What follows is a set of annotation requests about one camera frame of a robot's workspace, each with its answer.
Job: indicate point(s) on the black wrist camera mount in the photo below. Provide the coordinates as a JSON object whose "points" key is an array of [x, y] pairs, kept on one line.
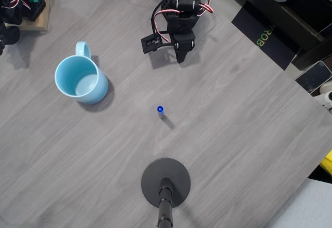
{"points": [[150, 42]]}

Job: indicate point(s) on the smartphone with dark screen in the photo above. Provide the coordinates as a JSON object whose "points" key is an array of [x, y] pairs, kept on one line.
{"points": [[313, 76]]}

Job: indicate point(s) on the wooden base board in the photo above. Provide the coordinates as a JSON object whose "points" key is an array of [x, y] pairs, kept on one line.
{"points": [[42, 20]]}

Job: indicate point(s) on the light blue mug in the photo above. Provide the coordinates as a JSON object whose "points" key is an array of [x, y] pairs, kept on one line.
{"points": [[102, 88]]}

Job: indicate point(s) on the yellow object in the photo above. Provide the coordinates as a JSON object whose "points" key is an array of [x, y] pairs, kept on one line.
{"points": [[328, 162]]}

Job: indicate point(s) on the white plastic device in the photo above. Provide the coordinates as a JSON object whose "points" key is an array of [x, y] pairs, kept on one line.
{"points": [[325, 88]]}

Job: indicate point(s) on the light grey fabric surface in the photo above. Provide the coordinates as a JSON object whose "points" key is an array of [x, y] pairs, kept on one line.
{"points": [[311, 207]]}

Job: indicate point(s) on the black box with green lettering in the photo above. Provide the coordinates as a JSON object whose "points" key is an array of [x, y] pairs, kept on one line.
{"points": [[259, 26]]}

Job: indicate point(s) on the black round-base camera stand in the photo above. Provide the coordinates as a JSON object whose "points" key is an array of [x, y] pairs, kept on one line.
{"points": [[155, 176]]}

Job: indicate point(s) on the black leader arm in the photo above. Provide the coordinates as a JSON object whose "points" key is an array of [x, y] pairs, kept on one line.
{"points": [[10, 13]]}

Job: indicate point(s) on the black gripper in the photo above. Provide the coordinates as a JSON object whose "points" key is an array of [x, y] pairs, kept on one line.
{"points": [[184, 44]]}

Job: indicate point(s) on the blue marker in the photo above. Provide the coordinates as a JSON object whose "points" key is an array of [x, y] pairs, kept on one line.
{"points": [[160, 108]]}

